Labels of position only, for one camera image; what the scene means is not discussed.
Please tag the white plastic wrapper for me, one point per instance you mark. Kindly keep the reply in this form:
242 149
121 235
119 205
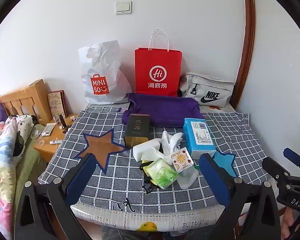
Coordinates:
188 177

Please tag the green bedsheet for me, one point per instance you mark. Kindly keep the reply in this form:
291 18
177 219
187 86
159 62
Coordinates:
32 165

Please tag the white fruit print table cover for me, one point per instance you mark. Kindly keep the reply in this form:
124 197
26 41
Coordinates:
150 216

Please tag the clear glass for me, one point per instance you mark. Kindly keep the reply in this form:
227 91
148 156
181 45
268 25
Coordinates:
37 137

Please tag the person's right hand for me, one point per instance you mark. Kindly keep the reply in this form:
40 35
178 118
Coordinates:
287 222

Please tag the black bottle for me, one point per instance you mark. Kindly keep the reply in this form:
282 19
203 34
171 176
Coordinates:
62 121

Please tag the yellow black pouch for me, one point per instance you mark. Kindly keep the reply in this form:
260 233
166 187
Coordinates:
143 168

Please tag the blue tissue pack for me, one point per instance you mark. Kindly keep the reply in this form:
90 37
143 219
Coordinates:
198 137

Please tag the green tissue pack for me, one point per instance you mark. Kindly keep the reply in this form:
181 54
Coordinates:
162 173

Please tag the white sachet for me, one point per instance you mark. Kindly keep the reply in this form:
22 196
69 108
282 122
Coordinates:
49 129

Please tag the black spotted white pillow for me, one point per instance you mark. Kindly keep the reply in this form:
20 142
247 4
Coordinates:
23 130

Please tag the patterned book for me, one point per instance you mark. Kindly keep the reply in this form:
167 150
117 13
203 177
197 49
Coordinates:
57 103

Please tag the pale green cloth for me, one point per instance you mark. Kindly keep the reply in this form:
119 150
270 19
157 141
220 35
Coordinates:
153 156

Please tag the dark tea tin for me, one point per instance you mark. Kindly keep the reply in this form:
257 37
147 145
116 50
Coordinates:
137 127

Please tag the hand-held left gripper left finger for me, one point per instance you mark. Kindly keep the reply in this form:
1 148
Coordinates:
80 177

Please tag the grey waist bag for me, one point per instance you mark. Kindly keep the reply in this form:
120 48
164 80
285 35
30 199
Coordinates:
205 90

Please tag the wooden headboard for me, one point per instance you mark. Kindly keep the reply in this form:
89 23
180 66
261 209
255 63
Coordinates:
27 100

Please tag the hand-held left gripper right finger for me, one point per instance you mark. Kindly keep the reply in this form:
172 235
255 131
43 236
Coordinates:
215 180

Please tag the wooden nightstand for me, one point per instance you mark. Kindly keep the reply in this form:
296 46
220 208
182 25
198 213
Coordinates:
50 150

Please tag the red paper bag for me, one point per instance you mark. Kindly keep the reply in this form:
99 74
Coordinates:
157 65

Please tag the white plastic shopping bag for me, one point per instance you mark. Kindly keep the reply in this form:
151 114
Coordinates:
102 62

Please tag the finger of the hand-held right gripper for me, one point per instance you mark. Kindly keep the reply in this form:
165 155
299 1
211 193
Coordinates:
291 154
273 166

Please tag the floral quilt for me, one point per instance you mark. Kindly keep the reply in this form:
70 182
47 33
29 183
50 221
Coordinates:
2 167

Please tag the white wall light switch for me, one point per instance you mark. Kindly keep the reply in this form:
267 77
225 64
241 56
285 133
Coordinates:
123 7

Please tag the white mesh bag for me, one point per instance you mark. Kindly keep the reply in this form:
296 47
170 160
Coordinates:
171 141

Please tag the brown wooden door frame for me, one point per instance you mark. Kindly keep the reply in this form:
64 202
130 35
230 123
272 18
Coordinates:
247 42

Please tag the lemon print packet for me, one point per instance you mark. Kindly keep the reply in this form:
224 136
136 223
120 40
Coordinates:
182 160

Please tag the purple towel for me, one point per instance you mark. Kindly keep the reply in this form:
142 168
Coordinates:
165 110

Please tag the white tube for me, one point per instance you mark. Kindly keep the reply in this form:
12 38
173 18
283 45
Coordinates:
56 142

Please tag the white sponge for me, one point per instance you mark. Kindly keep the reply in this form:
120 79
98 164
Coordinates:
143 148

